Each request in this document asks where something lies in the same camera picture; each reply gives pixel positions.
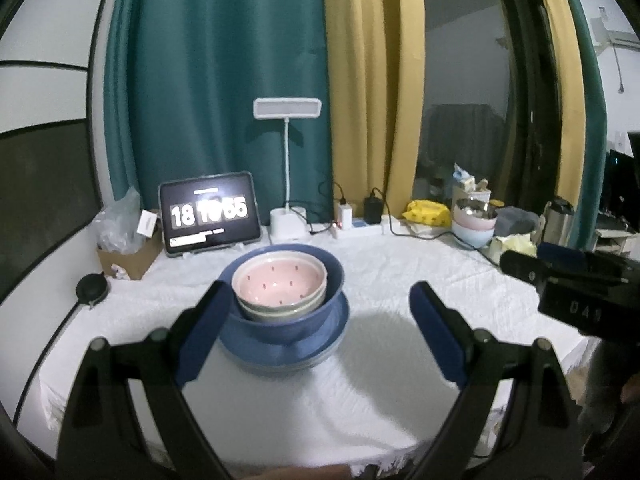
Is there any steel thermos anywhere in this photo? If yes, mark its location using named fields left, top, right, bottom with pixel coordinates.
left=542, top=199, right=576, bottom=246

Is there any yellow printed packet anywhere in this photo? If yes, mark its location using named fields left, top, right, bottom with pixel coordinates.
left=402, top=200, right=453, bottom=226

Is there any steel bowl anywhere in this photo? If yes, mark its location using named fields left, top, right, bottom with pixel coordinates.
left=456, top=198, right=498, bottom=218

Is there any person's right forearm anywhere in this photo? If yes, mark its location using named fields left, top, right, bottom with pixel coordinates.
left=575, top=335, right=640, bottom=466

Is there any pale yellow paper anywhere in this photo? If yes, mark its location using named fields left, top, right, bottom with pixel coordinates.
left=490, top=235, right=538, bottom=266

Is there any dark blue bowl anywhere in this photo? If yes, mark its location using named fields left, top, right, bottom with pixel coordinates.
left=218, top=243, right=346, bottom=346

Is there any white desk lamp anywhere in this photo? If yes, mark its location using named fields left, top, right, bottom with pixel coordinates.
left=252, top=97, right=322, bottom=241

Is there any blue and white carton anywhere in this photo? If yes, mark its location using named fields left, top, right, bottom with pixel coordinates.
left=452, top=162, right=476, bottom=191

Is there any black puck cable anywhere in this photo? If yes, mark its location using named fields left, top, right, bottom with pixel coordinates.
left=15, top=300, right=83, bottom=426

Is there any cardboard box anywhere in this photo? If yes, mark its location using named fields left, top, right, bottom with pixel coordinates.
left=96, top=230, right=163, bottom=281

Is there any white perforated basket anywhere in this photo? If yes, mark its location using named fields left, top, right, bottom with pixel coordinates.
left=452, top=182, right=493, bottom=206

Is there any white tissue pack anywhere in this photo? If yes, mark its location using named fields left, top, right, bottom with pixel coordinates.
left=407, top=220, right=451, bottom=235

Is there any white power strip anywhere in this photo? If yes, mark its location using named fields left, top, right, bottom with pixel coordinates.
left=330, top=220, right=401, bottom=239

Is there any black round puck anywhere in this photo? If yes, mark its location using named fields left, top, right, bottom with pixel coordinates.
left=76, top=273, right=108, bottom=305

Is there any dark chair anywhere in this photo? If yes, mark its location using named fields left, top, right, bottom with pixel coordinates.
left=422, top=104, right=506, bottom=201

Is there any white tablecloth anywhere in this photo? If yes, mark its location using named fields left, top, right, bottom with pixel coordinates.
left=15, top=220, right=596, bottom=476

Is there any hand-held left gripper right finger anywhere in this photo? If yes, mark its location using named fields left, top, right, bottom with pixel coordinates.
left=409, top=281, right=591, bottom=480

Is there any teal curtain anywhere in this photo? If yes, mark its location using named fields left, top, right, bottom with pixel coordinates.
left=550, top=0, right=608, bottom=241
left=102, top=0, right=333, bottom=226

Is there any grey cloth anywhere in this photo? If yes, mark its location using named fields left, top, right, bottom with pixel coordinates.
left=495, top=206, right=541, bottom=238

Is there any tablet with clock display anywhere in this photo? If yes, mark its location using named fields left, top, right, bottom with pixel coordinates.
left=158, top=172, right=262, bottom=259

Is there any blue plate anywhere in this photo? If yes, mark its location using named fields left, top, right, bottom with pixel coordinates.
left=220, top=292, right=350, bottom=376

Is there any pink speckled bowl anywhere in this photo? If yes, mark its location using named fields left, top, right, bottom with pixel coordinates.
left=231, top=254, right=328, bottom=308

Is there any black lamp cable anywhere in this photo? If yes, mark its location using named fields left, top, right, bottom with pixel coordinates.
left=300, top=180, right=348, bottom=236

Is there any white air conditioner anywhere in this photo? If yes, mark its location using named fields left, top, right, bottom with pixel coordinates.
left=592, top=17, right=640, bottom=48

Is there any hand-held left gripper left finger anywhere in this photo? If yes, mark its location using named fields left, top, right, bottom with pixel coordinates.
left=56, top=280, right=236, bottom=480

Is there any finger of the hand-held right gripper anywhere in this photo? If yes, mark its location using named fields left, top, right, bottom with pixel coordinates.
left=536, top=241, right=587, bottom=262
left=500, top=249, right=551, bottom=287

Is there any cream bowl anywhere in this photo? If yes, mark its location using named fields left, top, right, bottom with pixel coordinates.
left=235, top=285, right=328, bottom=323

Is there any clear plastic bag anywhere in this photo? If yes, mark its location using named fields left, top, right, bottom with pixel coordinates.
left=95, top=187, right=143, bottom=256

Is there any dark monitor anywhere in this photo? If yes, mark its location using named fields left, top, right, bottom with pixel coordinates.
left=602, top=132, right=640, bottom=211

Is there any yellow curtain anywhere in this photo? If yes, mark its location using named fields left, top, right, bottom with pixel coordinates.
left=322, top=0, right=426, bottom=221
left=525, top=0, right=586, bottom=211

